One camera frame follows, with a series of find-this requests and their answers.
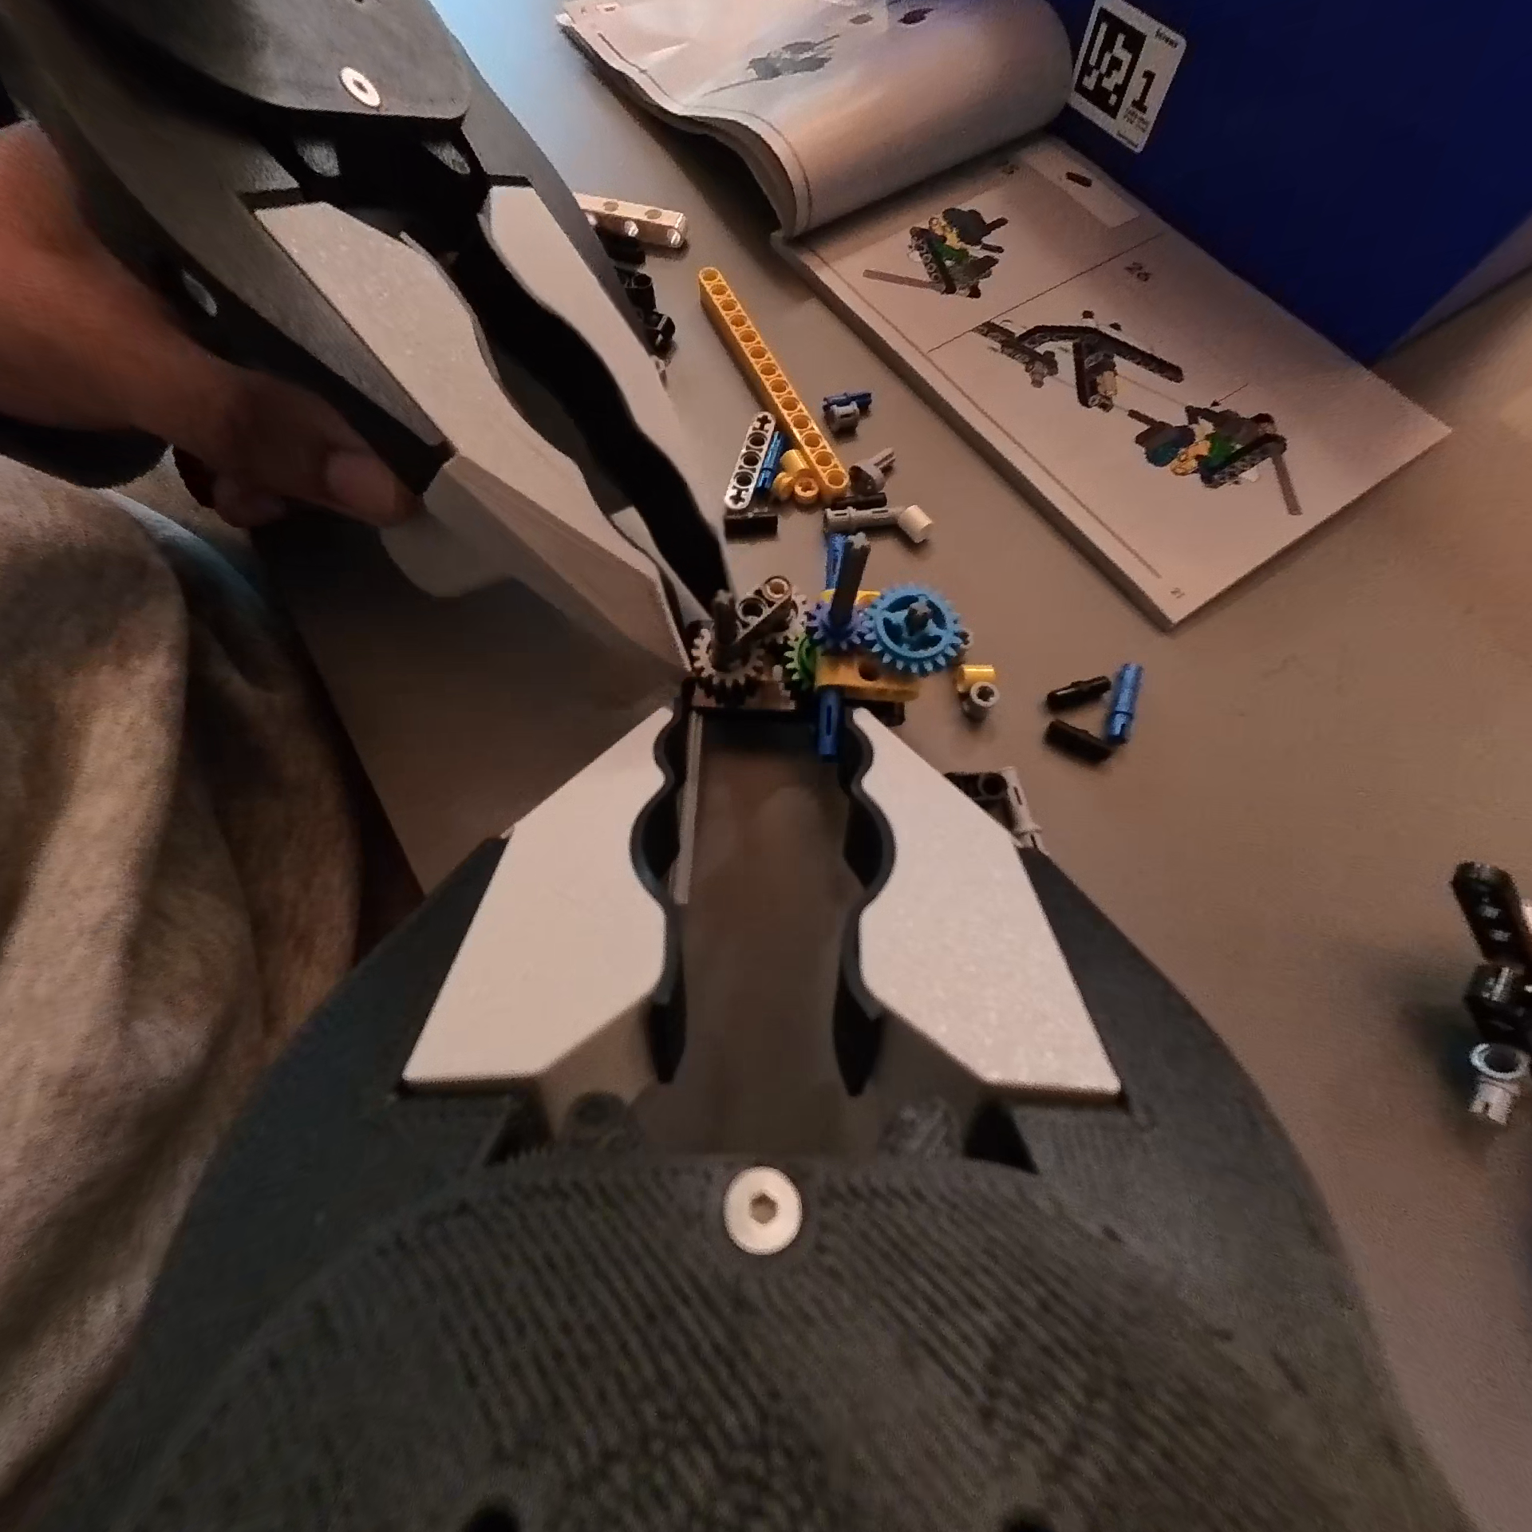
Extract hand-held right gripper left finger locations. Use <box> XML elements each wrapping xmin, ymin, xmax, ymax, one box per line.
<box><xmin>400</xmin><ymin>707</ymin><xmax>705</xmax><ymax>1132</ymax></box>

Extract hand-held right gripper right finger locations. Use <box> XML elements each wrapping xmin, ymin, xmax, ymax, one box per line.
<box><xmin>835</xmin><ymin>716</ymin><xmax>1123</xmax><ymax>1105</ymax></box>

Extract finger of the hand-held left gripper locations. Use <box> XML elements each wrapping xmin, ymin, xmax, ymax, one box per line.
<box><xmin>257</xmin><ymin>198</ymin><xmax>698</xmax><ymax>685</ymax></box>
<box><xmin>460</xmin><ymin>72</ymin><xmax>734</xmax><ymax>600</ymax></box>

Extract lego gear assembly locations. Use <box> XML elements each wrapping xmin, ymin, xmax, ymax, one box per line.
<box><xmin>667</xmin><ymin>533</ymin><xmax>970</xmax><ymax>906</ymax></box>

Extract black lego connector pieces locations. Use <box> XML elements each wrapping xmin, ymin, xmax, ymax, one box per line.
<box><xmin>612</xmin><ymin>264</ymin><xmax>674</xmax><ymax>353</ymax></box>

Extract white lego beam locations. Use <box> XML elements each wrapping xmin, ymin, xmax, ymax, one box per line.
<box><xmin>580</xmin><ymin>192</ymin><xmax>688</xmax><ymax>250</ymax></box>

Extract long yellow lego beam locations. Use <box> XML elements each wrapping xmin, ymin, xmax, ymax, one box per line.
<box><xmin>699</xmin><ymin>266</ymin><xmax>852</xmax><ymax>506</ymax></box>

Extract short grey lego beam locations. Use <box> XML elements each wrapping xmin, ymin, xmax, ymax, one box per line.
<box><xmin>717</xmin><ymin>413</ymin><xmax>779</xmax><ymax>500</ymax></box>

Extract grey white lego pin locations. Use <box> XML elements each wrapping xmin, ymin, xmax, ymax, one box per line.
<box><xmin>823</xmin><ymin>504</ymin><xmax>932</xmax><ymax>548</ymax></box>

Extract lego instruction booklet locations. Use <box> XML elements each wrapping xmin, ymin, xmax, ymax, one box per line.
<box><xmin>556</xmin><ymin>0</ymin><xmax>1452</xmax><ymax>633</ymax></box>

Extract black lego beam with holes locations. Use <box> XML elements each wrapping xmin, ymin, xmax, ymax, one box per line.
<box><xmin>1450</xmin><ymin>860</ymin><xmax>1532</xmax><ymax>960</ymax></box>

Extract black lego block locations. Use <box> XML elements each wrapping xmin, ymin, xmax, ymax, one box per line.
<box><xmin>1465</xmin><ymin>958</ymin><xmax>1532</xmax><ymax>1039</ymax></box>

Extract light grey lego connector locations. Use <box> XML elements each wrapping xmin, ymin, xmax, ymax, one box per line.
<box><xmin>1465</xmin><ymin>1041</ymin><xmax>1532</xmax><ymax>1123</ymax></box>

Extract person's left hand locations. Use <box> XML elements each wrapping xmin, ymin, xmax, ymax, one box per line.
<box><xmin>0</xmin><ymin>126</ymin><xmax>419</xmax><ymax>531</ymax></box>

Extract black white marker tag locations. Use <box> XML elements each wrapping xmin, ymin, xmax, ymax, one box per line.
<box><xmin>1065</xmin><ymin>0</ymin><xmax>1189</xmax><ymax>155</ymax></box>

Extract blue storage box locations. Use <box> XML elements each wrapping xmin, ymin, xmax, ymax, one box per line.
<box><xmin>1046</xmin><ymin>0</ymin><xmax>1532</xmax><ymax>366</ymax></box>

